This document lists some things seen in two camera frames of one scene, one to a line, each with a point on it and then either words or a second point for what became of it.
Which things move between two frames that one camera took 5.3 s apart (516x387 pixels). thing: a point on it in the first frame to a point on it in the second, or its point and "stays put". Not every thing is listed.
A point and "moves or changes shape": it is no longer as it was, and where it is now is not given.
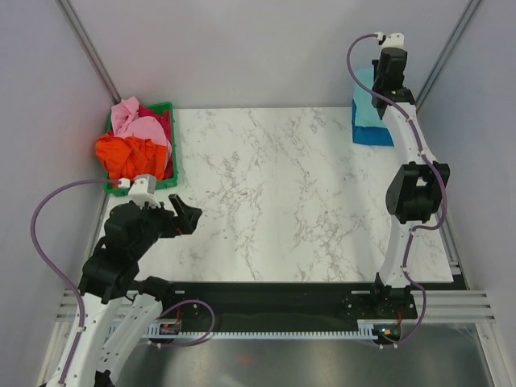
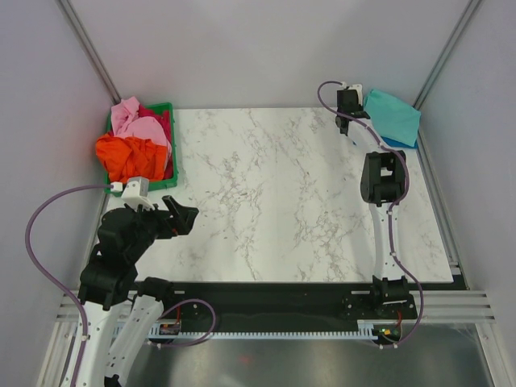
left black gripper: (185, 222) stays put
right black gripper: (376, 63) to (360, 107)
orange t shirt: (129, 157) stays put
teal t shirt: (367, 114) moves or changes shape
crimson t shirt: (164, 120) stays put
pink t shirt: (126, 122) stays put
